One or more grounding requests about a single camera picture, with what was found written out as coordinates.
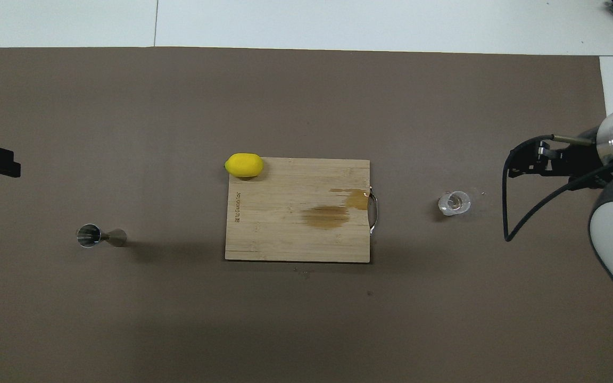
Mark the wooden cutting board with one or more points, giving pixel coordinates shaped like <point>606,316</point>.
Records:
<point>285,234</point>

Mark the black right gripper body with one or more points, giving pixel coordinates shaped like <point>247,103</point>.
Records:
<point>583,159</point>

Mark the steel double jigger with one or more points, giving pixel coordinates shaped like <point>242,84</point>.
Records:
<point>89,235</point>

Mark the yellow lemon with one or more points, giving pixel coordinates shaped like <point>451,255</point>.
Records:
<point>243,165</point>

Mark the small clear glass cup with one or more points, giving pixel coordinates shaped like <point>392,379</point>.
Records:
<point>453,203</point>

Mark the brown paper table mat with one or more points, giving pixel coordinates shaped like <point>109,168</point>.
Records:
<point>125,106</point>

